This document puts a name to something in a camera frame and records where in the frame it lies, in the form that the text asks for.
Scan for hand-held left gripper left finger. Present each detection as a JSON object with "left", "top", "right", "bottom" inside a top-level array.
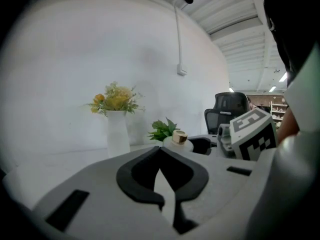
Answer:
[{"left": 31, "top": 145, "right": 181, "bottom": 240}]

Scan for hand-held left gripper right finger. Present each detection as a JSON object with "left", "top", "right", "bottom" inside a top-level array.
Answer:
[{"left": 159, "top": 146, "right": 278, "bottom": 240}]

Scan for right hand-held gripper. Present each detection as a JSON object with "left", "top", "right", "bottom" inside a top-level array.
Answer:
[{"left": 187, "top": 108, "right": 279, "bottom": 162}]

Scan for small wooden-top white jar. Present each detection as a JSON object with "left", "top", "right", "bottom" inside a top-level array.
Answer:
[{"left": 162, "top": 130, "right": 195, "bottom": 153}]

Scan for person's right forearm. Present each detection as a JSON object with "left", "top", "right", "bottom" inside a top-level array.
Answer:
[{"left": 277, "top": 105, "right": 300, "bottom": 145}]

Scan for green potted plant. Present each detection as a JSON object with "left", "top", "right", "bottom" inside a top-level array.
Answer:
[{"left": 147, "top": 116, "right": 181, "bottom": 147}]

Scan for black office chair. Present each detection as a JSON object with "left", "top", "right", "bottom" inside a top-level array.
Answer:
[{"left": 203, "top": 91, "right": 251, "bottom": 136}]

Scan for white storage shelf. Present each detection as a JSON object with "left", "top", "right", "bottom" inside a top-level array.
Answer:
[{"left": 269, "top": 100, "right": 289, "bottom": 128}]

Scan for yellow flower bouquet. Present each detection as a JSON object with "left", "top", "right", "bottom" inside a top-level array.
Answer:
[{"left": 83, "top": 81, "right": 146, "bottom": 118}]

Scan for person's white sleeve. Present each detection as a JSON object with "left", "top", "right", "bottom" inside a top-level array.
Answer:
[{"left": 284, "top": 42, "right": 320, "bottom": 135}]

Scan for person's black top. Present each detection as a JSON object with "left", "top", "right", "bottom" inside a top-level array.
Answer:
[{"left": 249, "top": 0, "right": 320, "bottom": 87}]

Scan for white wall outlet box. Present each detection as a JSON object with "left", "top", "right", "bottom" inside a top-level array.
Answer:
[{"left": 176, "top": 63, "right": 189, "bottom": 77}]

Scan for white wall cable conduit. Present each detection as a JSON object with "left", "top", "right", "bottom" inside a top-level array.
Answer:
[{"left": 173, "top": 0, "right": 184, "bottom": 66}]

